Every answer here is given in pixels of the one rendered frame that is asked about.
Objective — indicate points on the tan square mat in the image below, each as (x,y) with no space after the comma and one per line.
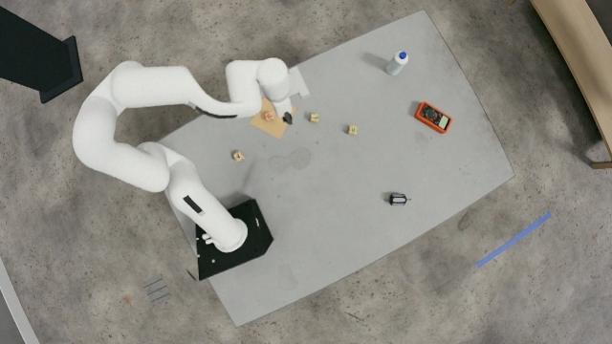
(274,127)

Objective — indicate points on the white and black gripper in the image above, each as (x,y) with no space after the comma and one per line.
(281,109)

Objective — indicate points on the white plastic bottle with blue cap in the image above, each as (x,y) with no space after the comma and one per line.
(397,62)

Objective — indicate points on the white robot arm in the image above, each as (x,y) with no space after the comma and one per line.
(146,166)

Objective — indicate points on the orange pocket multimeter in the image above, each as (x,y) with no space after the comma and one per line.
(433,117)

